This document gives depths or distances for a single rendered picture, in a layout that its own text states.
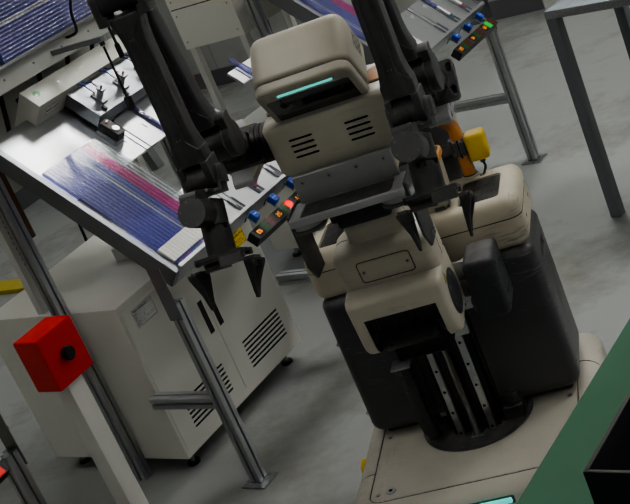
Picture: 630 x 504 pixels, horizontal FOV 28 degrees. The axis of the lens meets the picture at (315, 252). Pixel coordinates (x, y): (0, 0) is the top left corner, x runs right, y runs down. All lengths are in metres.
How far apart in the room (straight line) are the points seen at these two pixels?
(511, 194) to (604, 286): 1.33
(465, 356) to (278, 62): 0.90
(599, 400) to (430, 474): 1.31
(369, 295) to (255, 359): 1.63
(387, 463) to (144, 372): 1.07
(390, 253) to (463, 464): 0.59
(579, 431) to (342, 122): 1.07
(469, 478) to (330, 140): 0.87
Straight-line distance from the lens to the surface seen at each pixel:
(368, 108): 2.54
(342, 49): 2.48
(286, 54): 2.51
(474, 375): 3.02
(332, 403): 4.10
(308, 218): 2.53
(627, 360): 1.81
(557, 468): 1.64
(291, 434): 4.04
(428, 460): 3.06
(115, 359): 3.97
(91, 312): 3.91
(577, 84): 4.46
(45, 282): 3.92
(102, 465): 3.60
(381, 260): 2.67
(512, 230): 2.90
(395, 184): 2.52
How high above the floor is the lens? 1.84
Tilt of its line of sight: 20 degrees down
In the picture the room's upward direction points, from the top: 23 degrees counter-clockwise
